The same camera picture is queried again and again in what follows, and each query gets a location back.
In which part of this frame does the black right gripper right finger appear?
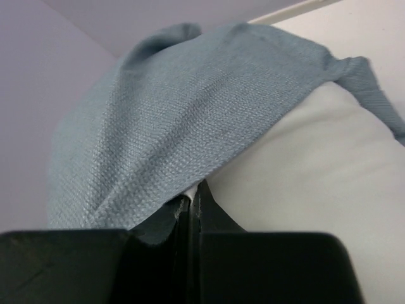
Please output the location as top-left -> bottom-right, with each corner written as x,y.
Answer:
188,182 -> 364,303

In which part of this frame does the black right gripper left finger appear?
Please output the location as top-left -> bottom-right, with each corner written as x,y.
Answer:
1,198 -> 189,303

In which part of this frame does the white pillow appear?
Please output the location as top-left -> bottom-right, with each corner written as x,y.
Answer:
208,82 -> 404,303

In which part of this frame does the blue-grey fabric pillowcase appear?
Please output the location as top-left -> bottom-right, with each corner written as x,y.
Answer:
47,23 -> 404,229

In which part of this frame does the aluminium back table rail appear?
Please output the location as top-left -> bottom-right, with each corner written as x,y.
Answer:
248,0 -> 339,25

